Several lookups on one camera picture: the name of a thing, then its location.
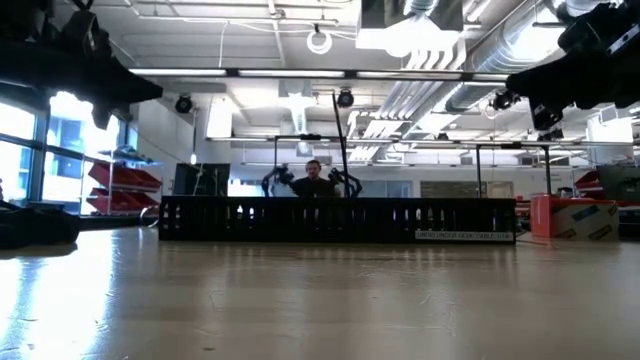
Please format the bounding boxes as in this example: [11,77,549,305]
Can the white hanging panel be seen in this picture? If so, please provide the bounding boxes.
[585,117,635,144]

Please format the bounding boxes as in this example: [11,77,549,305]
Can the seated person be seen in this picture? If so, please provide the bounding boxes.
[289,159,337,199]

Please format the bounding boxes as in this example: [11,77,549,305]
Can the red storage bin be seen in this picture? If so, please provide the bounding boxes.
[85,187,161,214]
[88,161,163,192]

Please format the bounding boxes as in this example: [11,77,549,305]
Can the white cable coil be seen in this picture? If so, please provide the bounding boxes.
[306,27,334,55]

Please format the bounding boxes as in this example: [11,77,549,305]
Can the grey cable loop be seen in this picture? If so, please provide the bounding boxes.
[139,205,162,229]

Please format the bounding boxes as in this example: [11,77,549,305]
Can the metal shelf rack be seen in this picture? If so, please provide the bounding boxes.
[79,144,166,216]

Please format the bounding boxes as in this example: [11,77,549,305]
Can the black slotted cable tray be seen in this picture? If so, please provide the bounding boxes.
[158,195,517,245]

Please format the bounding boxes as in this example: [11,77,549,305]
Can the dark monitor with grey frame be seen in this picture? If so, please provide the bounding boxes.
[596,163,640,202]

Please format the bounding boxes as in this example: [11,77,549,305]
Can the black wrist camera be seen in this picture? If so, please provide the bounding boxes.
[557,2,626,56]
[59,8,114,57]

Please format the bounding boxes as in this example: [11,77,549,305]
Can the white finned vent unit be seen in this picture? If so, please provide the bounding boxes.
[355,0,467,71]

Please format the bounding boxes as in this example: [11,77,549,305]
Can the orange cardboard box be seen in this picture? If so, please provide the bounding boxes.
[529,194,621,242]

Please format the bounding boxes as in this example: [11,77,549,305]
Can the black low base block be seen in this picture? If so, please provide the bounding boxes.
[0,199,81,250]

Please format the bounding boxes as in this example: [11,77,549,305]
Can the black monitor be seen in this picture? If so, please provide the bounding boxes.
[173,162,232,197]

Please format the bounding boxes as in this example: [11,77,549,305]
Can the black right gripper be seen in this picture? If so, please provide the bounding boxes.
[506,49,640,132]

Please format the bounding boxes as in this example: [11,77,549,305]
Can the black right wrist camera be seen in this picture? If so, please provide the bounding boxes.
[557,2,626,56]

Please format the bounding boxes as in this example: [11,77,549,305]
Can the black zip tie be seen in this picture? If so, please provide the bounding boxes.
[331,91,350,200]

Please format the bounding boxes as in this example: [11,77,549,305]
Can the black metal frame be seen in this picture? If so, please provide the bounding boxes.
[474,142,554,197]
[273,133,348,199]

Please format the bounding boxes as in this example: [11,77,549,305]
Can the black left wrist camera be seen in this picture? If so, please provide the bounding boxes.
[59,8,114,57]

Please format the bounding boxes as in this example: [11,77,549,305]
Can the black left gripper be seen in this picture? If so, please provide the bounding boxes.
[0,42,164,129]

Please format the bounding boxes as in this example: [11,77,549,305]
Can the black camera cluster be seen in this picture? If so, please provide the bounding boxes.
[489,88,521,111]

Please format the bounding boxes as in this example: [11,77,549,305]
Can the small red storage bins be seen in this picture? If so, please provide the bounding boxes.
[573,169,604,194]

